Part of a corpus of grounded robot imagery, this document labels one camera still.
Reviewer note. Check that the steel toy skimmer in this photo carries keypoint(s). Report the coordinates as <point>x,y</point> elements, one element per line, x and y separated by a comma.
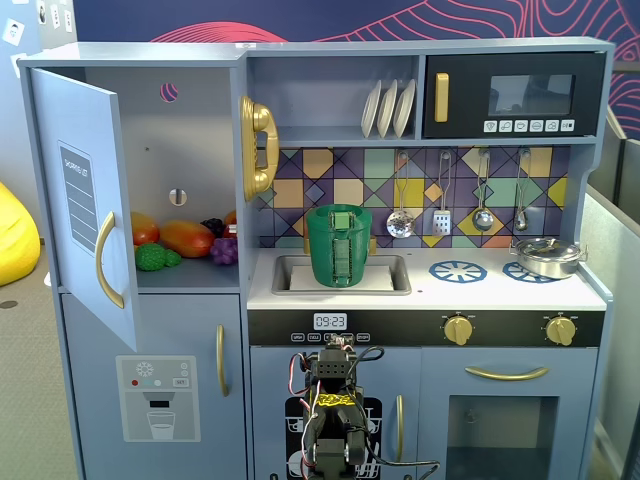
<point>400,225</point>

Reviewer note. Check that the white toy plate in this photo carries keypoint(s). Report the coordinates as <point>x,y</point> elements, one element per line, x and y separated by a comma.
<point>387,110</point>
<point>370,112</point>
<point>405,107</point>

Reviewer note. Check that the steel toy ladle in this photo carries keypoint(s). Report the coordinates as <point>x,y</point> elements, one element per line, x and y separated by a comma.
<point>483,220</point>

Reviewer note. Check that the round floor socket cover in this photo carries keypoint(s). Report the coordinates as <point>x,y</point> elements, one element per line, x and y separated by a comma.
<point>7,304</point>

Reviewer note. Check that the blue dishwasher door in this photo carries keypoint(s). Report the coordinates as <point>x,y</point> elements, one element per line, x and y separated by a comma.
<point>265,380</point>

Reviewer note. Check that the yellow bean bag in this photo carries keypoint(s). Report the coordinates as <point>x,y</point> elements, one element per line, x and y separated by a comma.
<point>15,240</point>

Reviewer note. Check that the purple toy grapes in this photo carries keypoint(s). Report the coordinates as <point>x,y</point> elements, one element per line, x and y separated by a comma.
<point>224,251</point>

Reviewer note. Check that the large orange red toy mango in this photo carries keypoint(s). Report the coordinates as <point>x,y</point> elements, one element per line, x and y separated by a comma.
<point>187,239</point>

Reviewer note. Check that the green toy broccoli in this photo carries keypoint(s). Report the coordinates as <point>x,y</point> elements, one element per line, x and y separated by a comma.
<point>152,257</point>

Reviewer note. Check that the grey toy sink basin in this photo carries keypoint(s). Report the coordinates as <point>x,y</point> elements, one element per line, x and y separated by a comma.
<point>280,275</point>

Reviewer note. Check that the grey office partition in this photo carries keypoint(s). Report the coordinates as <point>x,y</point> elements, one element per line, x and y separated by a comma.
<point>615,300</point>

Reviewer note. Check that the gold toy telephone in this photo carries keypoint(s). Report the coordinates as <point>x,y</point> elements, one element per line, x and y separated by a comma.
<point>260,120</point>

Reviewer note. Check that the steel toy slotted spatula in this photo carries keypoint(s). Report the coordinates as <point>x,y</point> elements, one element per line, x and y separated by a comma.
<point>442,224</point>

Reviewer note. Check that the steel pot lid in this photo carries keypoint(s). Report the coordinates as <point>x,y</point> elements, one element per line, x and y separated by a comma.
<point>542,246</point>

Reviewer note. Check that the blue freezer door with dispenser print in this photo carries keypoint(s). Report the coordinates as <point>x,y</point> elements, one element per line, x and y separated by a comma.
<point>100,325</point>

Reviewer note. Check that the steel toy pot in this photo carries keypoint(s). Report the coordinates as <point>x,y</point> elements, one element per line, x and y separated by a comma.
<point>545,266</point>

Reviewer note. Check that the gold stove knob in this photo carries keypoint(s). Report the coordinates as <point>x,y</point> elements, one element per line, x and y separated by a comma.
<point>458,330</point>
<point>560,330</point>

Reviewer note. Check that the blue fridge door with list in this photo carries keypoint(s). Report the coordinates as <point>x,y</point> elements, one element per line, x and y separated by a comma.
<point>55,115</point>

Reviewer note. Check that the blue oven door with window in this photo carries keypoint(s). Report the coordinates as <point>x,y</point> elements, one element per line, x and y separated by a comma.
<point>435,425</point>

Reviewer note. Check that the green plastic container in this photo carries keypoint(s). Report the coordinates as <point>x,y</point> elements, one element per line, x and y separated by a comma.
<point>320,260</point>

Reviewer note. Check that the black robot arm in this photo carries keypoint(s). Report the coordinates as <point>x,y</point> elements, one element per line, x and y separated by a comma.
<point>332,367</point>

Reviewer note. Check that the dark toy blackberry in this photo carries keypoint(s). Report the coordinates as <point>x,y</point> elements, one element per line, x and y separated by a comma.
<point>214,226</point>

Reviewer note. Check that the blue wooden toy kitchen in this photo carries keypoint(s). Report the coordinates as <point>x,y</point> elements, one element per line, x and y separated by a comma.
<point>150,55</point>

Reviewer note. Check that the small orange red toy mango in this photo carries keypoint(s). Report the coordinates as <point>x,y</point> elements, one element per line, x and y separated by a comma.
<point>144,230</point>

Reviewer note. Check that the black toy microwave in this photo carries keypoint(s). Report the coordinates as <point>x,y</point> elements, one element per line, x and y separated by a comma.
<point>465,65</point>

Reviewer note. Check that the steel toy spoon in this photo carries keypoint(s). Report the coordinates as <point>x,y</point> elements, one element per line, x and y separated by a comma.
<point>521,220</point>

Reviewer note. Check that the orange toy fruit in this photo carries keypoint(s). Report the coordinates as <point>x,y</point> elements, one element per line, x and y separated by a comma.
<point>231,218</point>

